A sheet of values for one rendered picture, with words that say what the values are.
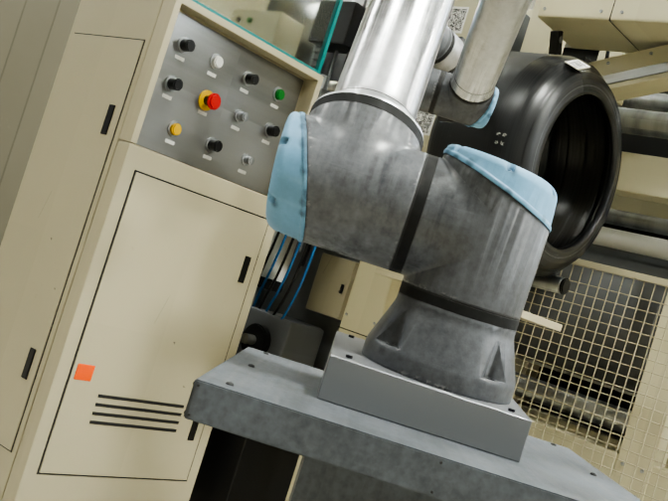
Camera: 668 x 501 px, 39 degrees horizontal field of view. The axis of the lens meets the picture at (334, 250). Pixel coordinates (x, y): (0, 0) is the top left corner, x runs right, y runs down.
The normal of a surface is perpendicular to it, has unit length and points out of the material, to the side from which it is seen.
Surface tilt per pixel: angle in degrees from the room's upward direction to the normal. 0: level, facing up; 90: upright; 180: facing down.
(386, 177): 71
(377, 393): 90
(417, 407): 90
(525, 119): 83
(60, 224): 90
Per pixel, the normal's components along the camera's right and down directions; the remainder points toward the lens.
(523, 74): -0.33, -0.74
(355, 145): 0.09, -0.43
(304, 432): -0.01, -0.04
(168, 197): 0.73, 0.21
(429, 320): -0.35, -0.44
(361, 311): -0.62, -0.22
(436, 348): -0.11, -0.36
